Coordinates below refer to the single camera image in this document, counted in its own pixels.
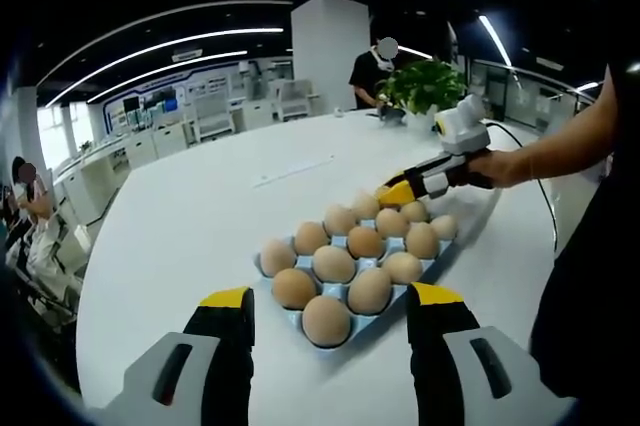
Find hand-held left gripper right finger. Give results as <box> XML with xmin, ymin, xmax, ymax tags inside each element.
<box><xmin>407</xmin><ymin>281</ymin><xmax>576</xmax><ymax>426</ymax></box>

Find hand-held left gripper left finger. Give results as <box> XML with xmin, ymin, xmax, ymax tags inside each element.
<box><xmin>104</xmin><ymin>285</ymin><xmax>256</xmax><ymax>426</ymax></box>

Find brown hen egg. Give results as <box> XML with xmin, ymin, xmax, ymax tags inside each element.
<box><xmin>349</xmin><ymin>189</ymin><xmax>382</xmax><ymax>221</ymax></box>

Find light blue egg tray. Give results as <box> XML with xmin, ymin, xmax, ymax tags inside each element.
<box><xmin>253</xmin><ymin>205</ymin><xmax>461</xmax><ymax>355</ymax></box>

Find group of brown eggs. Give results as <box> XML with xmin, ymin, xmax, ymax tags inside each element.
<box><xmin>258</xmin><ymin>199</ymin><xmax>460</xmax><ymax>350</ymax></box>

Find person's right hand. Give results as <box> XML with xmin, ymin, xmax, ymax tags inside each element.
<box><xmin>466</xmin><ymin>149</ymin><xmax>532</xmax><ymax>191</ymax></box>

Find green potted plant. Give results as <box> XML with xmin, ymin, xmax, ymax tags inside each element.
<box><xmin>377</xmin><ymin>59</ymin><xmax>470</xmax><ymax>130</ymax></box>

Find dark grey device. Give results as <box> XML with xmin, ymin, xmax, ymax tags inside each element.
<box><xmin>366</xmin><ymin>94</ymin><xmax>408</xmax><ymax>124</ymax></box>

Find white table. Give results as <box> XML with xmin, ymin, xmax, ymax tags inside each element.
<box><xmin>74</xmin><ymin>109</ymin><xmax>571</xmax><ymax>426</ymax></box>

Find white office chair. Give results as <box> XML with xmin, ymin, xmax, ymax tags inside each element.
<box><xmin>276</xmin><ymin>79</ymin><xmax>320</xmax><ymax>121</ymax></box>
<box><xmin>191</xmin><ymin>94</ymin><xmax>235</xmax><ymax>141</ymax></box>

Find white square pillar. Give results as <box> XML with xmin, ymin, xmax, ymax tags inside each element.
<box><xmin>290</xmin><ymin>0</ymin><xmax>374</xmax><ymax>120</ymax></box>

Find long white counter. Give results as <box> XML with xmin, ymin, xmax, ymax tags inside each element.
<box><xmin>52</xmin><ymin>105</ymin><xmax>296</xmax><ymax>217</ymax></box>

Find long curved ceiling light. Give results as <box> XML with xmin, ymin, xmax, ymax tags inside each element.
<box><xmin>44</xmin><ymin>28</ymin><xmax>285</xmax><ymax>108</ymax></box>
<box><xmin>87</xmin><ymin>50</ymin><xmax>250</xmax><ymax>105</ymax></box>

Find blue-framed wall display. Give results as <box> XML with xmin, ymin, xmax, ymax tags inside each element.
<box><xmin>102</xmin><ymin>59</ymin><xmax>294</xmax><ymax>136</ymax></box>

